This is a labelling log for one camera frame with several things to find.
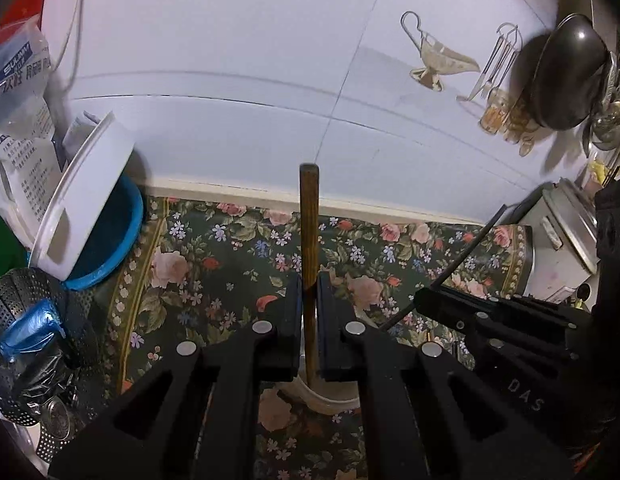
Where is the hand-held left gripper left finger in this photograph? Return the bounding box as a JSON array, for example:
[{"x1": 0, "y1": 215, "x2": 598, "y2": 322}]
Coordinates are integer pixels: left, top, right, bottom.
[{"x1": 50, "y1": 275, "x2": 303, "y2": 480}]

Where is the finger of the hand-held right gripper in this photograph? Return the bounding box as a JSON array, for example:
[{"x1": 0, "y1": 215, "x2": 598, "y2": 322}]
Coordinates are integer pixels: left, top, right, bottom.
[
  {"x1": 461, "y1": 331, "x2": 607, "y2": 454},
  {"x1": 414, "y1": 287, "x2": 592, "y2": 357}
]

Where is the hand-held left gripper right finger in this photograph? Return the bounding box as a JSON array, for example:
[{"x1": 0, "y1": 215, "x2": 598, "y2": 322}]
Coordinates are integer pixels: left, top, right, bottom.
[{"x1": 317, "y1": 274, "x2": 574, "y2": 480}]

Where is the white ceramic utensil holder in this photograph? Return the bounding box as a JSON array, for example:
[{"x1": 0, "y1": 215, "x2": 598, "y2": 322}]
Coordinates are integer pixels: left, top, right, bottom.
[{"x1": 277, "y1": 374, "x2": 361, "y2": 416}]

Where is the black chopstick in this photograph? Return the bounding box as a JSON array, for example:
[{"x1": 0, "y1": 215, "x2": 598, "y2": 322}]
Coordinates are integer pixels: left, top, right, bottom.
[{"x1": 377, "y1": 204, "x2": 508, "y2": 332}]

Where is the wooden-handled utensil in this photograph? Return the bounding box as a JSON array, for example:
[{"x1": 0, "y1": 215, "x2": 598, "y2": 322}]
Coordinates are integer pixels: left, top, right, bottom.
[{"x1": 299, "y1": 163, "x2": 319, "y2": 383}]

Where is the white rice cooker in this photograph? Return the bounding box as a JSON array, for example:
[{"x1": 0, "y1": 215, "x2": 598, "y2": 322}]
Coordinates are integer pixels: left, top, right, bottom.
[{"x1": 514, "y1": 177, "x2": 602, "y2": 302}]

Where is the floral tablecloth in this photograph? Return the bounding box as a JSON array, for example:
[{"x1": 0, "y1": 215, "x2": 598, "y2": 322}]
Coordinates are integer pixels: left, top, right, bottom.
[{"x1": 97, "y1": 195, "x2": 534, "y2": 480}]

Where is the hanging steel ladle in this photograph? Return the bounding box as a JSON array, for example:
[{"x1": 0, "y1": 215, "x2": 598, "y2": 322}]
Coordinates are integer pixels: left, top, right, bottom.
[{"x1": 582, "y1": 99, "x2": 620, "y2": 157}]

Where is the glass jar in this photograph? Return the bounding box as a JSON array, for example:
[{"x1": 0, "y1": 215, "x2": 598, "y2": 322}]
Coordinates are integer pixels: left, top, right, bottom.
[
  {"x1": 505, "y1": 95, "x2": 541, "y2": 144},
  {"x1": 479, "y1": 87, "x2": 514, "y2": 135}
]

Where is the blue plastic basin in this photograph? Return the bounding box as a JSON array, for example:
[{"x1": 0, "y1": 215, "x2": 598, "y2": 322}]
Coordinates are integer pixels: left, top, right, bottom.
[{"x1": 64, "y1": 175, "x2": 145, "y2": 290}]

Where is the black wok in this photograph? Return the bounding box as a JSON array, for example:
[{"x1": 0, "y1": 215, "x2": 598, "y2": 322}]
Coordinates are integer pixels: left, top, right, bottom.
[{"x1": 529, "y1": 12, "x2": 612, "y2": 131}]

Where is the round steel strainer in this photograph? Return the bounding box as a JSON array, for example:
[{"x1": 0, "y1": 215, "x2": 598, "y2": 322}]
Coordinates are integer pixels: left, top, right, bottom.
[{"x1": 41, "y1": 398, "x2": 72, "y2": 440}]

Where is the white plastic tub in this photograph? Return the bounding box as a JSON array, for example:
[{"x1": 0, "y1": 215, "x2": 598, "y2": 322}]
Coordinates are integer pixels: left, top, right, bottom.
[{"x1": 28, "y1": 110, "x2": 136, "y2": 282}]

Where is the black plastic bag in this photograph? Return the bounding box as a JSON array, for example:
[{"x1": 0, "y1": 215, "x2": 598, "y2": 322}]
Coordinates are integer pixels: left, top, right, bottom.
[{"x1": 8, "y1": 350, "x2": 81, "y2": 412}]

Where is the blue plastic bag roll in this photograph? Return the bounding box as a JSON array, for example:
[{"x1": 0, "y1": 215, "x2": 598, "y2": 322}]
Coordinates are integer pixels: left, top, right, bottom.
[{"x1": 0, "y1": 297, "x2": 66, "y2": 364}]

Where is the steel steamer basket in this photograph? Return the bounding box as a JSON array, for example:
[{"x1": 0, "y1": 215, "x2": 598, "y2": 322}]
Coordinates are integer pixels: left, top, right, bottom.
[{"x1": 0, "y1": 267, "x2": 99, "y2": 429}]

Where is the green container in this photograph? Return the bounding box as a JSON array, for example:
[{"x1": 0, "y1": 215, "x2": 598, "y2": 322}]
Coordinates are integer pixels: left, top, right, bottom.
[{"x1": 0, "y1": 209, "x2": 31, "y2": 288}]

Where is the printed clear plastic bag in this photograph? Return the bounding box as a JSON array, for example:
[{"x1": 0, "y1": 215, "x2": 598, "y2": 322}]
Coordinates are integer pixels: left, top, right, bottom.
[{"x1": 0, "y1": 14, "x2": 68, "y2": 251}]

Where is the wire cutlery stand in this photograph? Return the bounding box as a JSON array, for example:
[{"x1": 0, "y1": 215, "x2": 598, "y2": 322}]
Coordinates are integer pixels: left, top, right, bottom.
[{"x1": 456, "y1": 22, "x2": 524, "y2": 106}]

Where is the white cord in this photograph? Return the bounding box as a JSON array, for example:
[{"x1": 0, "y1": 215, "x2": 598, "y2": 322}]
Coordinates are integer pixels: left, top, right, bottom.
[{"x1": 50, "y1": 0, "x2": 91, "y2": 97}]

